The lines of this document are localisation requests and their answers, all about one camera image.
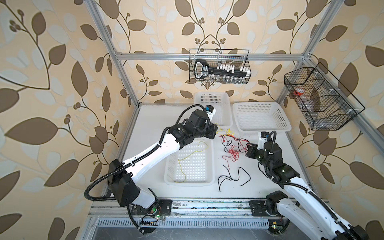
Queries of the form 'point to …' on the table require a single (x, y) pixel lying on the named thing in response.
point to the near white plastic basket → (193, 165)
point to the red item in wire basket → (299, 91)
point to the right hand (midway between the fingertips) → (249, 145)
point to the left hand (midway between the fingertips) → (218, 125)
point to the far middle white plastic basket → (221, 102)
